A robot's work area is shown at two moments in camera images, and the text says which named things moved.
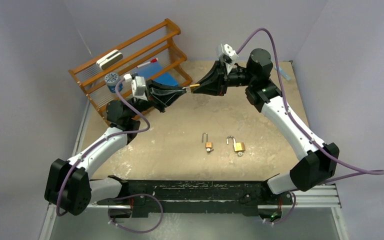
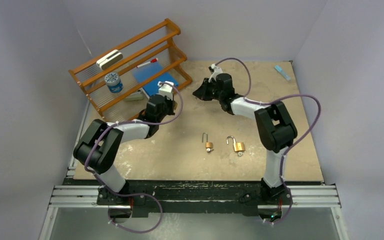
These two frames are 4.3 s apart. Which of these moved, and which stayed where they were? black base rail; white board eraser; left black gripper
Moved: left black gripper
Stayed: white board eraser; black base rail
